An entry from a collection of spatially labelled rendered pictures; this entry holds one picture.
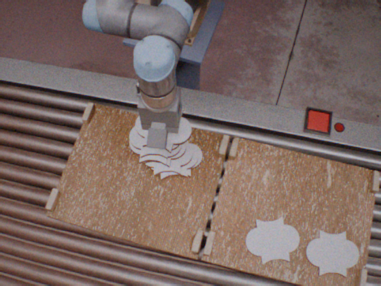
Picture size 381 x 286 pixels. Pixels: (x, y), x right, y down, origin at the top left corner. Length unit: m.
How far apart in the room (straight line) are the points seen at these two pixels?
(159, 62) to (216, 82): 1.65
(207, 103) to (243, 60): 1.23
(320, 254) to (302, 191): 0.18
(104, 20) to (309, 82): 1.73
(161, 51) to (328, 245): 0.65
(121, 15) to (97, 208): 0.52
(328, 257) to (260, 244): 0.17
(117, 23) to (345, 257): 0.78
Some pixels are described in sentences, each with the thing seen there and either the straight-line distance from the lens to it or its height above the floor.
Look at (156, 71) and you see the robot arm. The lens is 0.86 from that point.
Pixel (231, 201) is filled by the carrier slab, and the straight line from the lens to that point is 1.22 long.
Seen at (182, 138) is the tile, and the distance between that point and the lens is 1.11.
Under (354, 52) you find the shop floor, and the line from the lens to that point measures 2.75.
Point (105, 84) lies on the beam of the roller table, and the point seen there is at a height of 0.92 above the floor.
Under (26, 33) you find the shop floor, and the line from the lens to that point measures 2.86.
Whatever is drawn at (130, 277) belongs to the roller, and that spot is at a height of 0.92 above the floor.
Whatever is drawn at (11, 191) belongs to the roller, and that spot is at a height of 0.92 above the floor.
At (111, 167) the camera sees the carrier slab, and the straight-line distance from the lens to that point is 1.27.
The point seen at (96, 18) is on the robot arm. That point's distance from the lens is 0.97.
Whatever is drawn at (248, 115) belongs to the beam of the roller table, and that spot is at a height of 0.92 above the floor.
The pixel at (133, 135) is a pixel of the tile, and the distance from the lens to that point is 1.22.
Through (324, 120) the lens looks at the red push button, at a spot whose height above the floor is 0.93.
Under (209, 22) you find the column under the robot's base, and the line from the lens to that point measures 1.59.
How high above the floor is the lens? 2.09
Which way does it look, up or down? 65 degrees down
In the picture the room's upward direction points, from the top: 1 degrees counter-clockwise
